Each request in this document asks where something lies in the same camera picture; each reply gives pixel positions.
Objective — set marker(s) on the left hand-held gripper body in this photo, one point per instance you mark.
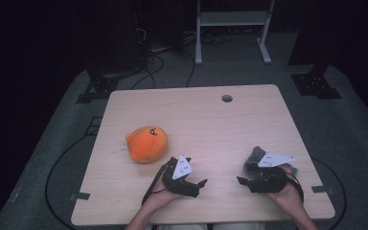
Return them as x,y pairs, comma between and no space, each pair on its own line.
180,187

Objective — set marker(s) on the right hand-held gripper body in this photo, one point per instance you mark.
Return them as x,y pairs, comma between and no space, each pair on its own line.
266,185

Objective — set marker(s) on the grey fluffy cloth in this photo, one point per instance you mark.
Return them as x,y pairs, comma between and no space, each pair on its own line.
254,158

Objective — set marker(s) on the orange plush toy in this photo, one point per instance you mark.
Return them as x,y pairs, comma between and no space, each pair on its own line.
147,144

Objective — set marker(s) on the person's left hand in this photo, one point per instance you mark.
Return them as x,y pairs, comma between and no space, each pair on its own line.
161,198

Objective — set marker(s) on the person's right hand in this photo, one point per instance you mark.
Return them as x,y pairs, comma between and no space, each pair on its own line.
286,198

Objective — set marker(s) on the black stand with flat base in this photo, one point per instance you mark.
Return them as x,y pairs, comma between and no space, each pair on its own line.
99,87
314,84

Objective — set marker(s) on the dark equipment cabinet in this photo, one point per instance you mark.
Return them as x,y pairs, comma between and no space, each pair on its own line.
115,38

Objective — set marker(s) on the white metal stand frame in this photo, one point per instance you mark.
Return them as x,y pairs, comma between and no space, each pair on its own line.
233,18

